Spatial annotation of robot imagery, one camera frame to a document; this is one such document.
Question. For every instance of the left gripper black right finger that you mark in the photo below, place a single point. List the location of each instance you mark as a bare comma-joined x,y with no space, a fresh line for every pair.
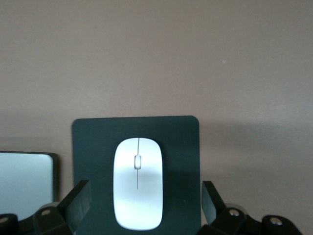
215,215

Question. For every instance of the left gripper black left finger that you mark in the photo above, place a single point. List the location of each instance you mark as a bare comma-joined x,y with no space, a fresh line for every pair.
73,210

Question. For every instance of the white computer mouse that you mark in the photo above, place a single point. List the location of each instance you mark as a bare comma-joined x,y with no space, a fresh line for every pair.
138,195

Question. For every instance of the black mouse pad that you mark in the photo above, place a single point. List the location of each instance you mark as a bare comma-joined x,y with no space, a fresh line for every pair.
181,151

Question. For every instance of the silver laptop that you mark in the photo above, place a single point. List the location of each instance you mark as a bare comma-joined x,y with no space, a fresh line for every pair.
24,176

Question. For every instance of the brown table cover mat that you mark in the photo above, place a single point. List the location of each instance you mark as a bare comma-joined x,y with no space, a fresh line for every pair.
156,61

